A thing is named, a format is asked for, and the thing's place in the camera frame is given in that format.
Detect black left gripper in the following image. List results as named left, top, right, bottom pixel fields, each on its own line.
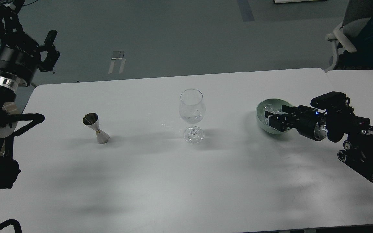
left=0, top=0, right=60, bottom=86

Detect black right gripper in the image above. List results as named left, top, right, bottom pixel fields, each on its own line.
left=265, top=105, right=327, bottom=141

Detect clear ice cubes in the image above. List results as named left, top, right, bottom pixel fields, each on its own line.
left=260, top=104, right=283, bottom=126

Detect steel double jigger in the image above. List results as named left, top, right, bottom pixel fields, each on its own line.
left=82, top=113, right=110, bottom=144

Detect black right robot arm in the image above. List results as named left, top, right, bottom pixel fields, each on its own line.
left=261, top=91, right=373, bottom=183

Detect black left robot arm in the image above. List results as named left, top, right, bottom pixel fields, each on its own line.
left=0, top=0, right=60, bottom=233

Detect clear wine glass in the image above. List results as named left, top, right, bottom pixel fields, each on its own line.
left=179, top=89, right=206, bottom=144

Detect green bowl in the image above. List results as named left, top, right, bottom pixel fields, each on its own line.
left=256, top=98, right=293, bottom=135

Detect grey office chair right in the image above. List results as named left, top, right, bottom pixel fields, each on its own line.
left=325, top=0, right=373, bottom=72

